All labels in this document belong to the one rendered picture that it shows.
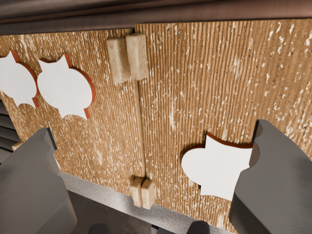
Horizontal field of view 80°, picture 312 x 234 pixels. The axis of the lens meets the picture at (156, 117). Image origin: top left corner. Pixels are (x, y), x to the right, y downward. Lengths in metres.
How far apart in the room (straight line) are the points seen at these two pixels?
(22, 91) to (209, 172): 0.42
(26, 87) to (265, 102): 0.45
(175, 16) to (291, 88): 0.16
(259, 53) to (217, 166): 0.16
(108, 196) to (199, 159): 0.34
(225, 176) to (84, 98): 0.27
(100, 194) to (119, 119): 0.30
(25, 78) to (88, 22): 0.20
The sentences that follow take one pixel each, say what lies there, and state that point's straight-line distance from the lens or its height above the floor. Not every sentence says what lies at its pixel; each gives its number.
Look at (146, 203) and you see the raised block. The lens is 0.41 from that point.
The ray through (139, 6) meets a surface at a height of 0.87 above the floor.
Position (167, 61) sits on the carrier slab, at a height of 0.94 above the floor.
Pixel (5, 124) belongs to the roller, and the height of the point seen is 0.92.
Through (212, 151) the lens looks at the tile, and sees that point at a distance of 0.29.
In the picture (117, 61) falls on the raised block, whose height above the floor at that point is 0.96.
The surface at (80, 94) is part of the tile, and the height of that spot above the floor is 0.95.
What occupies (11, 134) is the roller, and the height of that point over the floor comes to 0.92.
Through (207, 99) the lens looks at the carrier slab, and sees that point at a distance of 0.27.
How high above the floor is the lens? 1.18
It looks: 53 degrees down
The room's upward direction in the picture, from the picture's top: 136 degrees counter-clockwise
